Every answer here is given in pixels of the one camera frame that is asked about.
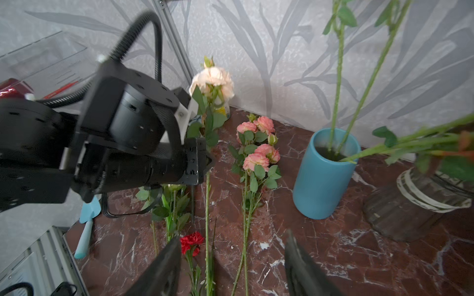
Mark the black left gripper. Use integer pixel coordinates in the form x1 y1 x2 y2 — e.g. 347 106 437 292
70 60 214 202

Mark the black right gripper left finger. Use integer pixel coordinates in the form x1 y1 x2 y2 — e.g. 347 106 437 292
124 238 181 296

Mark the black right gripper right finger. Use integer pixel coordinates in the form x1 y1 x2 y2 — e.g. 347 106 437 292
285 229 343 296

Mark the large peach rose spray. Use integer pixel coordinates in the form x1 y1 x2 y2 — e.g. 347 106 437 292
188 56 235 296

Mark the pink rose spray stem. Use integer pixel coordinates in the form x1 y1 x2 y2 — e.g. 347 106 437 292
323 0 357 155

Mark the peach rose spray stem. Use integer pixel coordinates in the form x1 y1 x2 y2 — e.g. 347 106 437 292
336 0 412 154

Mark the peach single rose stem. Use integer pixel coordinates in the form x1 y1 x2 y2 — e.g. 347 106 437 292
341 113 474 183

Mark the teal ceramic vase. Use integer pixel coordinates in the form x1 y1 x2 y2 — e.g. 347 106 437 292
293 128 361 220

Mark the clear glass vase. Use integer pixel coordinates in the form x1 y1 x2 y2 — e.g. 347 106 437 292
363 168 474 242

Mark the red carnation stem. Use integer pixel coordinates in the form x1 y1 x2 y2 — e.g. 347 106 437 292
180 232 204 296

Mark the teal handled scraper tool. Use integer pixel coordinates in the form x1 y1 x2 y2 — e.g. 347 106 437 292
74 196 101 260

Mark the clear plastic wall bin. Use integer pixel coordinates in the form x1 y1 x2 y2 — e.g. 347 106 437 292
1 32 97 100

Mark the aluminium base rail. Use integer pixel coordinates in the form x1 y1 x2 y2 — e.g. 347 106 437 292
1 226 89 296

